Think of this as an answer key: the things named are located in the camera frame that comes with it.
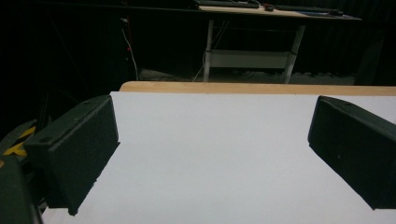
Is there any black keyboard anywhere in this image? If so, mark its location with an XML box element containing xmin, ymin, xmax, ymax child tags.
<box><xmin>274</xmin><ymin>4</ymin><xmax>345</xmax><ymax>17</ymax></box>
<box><xmin>193</xmin><ymin>0</ymin><xmax>262</xmax><ymax>9</ymax></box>

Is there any white table mat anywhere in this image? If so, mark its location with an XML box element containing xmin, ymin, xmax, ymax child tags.
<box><xmin>41</xmin><ymin>91</ymin><xmax>396</xmax><ymax>224</ymax></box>

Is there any wooden desk with white legs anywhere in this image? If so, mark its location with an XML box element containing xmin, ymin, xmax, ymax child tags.
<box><xmin>197</xmin><ymin>4</ymin><xmax>363</xmax><ymax>84</ymax></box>

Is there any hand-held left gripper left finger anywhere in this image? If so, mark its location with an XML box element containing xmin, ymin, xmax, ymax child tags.
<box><xmin>23</xmin><ymin>94</ymin><xmax>120</xmax><ymax>217</ymax></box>

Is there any white cable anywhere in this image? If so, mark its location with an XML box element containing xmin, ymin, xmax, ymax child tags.
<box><xmin>120</xmin><ymin>18</ymin><xmax>140</xmax><ymax>82</ymax></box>

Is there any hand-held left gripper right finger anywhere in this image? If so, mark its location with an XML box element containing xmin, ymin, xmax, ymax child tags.
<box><xmin>307</xmin><ymin>95</ymin><xmax>396</xmax><ymax>211</ymax></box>

